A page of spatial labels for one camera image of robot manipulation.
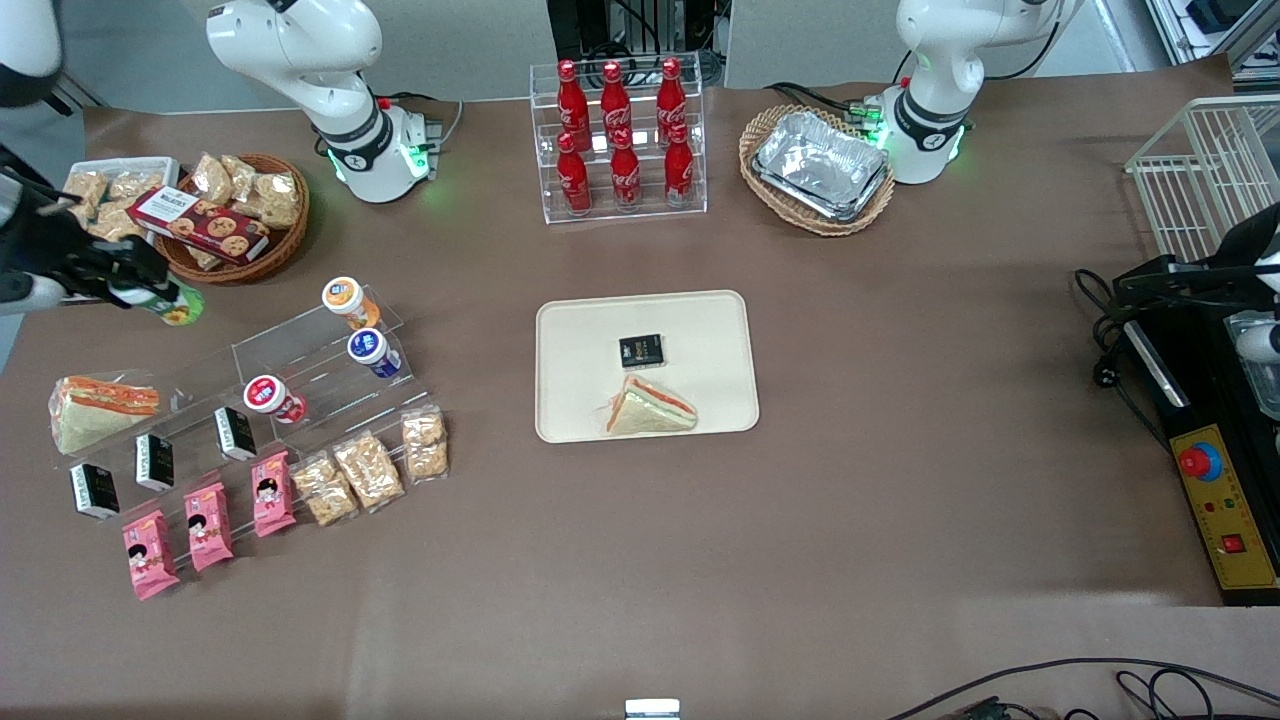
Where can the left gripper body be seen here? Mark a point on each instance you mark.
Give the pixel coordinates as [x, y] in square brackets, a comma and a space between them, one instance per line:
[1236, 252]

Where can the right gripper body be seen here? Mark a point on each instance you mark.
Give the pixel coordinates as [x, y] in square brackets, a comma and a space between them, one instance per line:
[42, 247]

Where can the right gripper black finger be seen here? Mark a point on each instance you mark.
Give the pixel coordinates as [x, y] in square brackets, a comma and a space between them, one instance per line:
[140, 265]
[100, 293]

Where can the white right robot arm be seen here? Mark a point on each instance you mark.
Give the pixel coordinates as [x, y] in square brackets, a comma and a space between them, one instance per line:
[300, 40]

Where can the white rectangular snack tray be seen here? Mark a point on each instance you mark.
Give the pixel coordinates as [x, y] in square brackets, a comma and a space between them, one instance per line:
[170, 172]

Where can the black gum box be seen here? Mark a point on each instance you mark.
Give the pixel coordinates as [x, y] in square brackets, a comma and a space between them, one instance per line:
[155, 462]
[642, 350]
[95, 490]
[236, 433]

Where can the red gum canister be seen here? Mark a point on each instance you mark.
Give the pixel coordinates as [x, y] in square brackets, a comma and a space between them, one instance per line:
[268, 395]

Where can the orange gum canister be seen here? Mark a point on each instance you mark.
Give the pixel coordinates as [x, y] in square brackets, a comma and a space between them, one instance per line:
[345, 297]

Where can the blue gum canister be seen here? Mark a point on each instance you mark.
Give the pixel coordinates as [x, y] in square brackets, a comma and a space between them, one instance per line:
[370, 350]

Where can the beige plastic tray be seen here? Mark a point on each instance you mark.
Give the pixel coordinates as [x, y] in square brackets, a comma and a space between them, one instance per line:
[580, 370]

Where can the clear biscuit pack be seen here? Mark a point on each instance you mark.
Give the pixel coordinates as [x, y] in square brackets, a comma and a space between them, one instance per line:
[212, 178]
[135, 185]
[117, 225]
[205, 258]
[278, 198]
[243, 172]
[85, 190]

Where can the red cookie box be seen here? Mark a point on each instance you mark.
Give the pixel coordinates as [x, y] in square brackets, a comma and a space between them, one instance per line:
[200, 225]

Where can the dark brown wicker basket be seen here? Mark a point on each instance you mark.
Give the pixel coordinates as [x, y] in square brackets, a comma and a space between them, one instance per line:
[240, 273]

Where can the large wrapped sandwich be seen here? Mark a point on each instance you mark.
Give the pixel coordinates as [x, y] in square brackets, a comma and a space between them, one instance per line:
[95, 420]

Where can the clear plastic container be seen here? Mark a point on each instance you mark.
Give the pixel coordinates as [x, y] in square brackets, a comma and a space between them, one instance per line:
[1262, 390]

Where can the black machine with yellow panel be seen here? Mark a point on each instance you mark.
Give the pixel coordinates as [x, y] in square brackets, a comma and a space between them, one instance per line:
[1205, 400]

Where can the clear acrylic stepped display stand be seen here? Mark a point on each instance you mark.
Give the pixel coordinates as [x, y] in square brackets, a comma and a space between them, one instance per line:
[300, 340]

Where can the pink snack pack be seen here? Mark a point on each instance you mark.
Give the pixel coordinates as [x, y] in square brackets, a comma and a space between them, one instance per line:
[208, 527]
[272, 495]
[150, 555]

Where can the clear nut bar pack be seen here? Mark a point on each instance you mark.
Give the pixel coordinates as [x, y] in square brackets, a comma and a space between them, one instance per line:
[368, 470]
[325, 490]
[425, 445]

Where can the light wicker basket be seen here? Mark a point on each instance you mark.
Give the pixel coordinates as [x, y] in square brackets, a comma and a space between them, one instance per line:
[825, 229]

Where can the silver foil container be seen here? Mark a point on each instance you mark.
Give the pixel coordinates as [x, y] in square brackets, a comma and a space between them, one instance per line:
[820, 165]

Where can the red cola bottle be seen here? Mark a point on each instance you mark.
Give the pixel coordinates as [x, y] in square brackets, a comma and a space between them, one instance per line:
[679, 168]
[570, 100]
[671, 95]
[626, 175]
[615, 100]
[574, 178]

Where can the clear acrylic bottle rack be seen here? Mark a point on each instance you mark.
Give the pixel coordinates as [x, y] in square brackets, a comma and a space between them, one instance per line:
[600, 215]

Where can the black background equipment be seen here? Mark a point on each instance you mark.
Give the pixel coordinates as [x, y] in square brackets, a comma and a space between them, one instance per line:
[580, 25]

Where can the small triangle wrapped sandwich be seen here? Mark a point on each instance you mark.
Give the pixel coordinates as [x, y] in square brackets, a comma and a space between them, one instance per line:
[650, 412]

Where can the small silver object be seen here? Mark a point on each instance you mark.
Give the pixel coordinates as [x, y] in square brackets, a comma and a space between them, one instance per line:
[652, 711]

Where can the left grey wrist camera box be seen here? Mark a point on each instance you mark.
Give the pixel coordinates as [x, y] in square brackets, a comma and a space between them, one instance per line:
[1262, 342]

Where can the grey metal frame rack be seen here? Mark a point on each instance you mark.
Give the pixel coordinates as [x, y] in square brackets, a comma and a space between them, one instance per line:
[1165, 25]

